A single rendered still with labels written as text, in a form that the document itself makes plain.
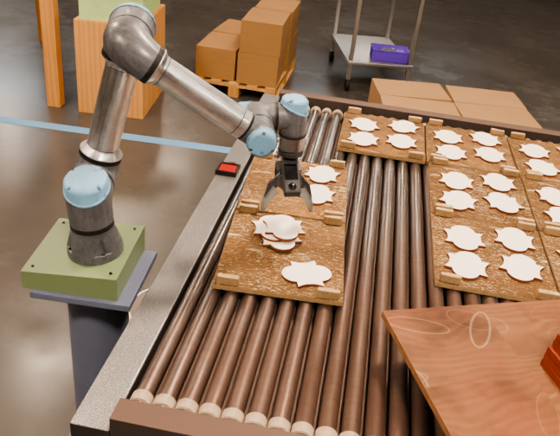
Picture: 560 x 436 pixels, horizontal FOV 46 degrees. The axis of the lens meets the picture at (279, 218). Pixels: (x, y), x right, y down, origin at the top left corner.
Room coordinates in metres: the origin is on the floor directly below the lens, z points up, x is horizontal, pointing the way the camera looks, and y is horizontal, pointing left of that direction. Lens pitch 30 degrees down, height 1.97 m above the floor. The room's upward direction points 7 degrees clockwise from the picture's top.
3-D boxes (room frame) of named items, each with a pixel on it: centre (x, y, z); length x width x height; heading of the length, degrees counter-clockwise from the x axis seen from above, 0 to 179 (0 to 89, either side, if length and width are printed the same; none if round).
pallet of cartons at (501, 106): (4.64, -1.16, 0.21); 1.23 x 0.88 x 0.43; 87
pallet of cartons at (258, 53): (5.89, 0.45, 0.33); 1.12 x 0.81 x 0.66; 178
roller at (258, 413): (1.91, -0.10, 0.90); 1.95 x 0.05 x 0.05; 174
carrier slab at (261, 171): (2.02, -0.05, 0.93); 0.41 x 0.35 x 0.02; 177
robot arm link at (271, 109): (1.66, 0.09, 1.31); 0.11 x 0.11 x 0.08; 9
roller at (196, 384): (1.92, 0.05, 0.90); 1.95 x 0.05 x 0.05; 174
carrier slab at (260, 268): (1.60, -0.02, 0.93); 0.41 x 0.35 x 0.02; 178
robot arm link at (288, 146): (1.70, -0.01, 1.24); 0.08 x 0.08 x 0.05
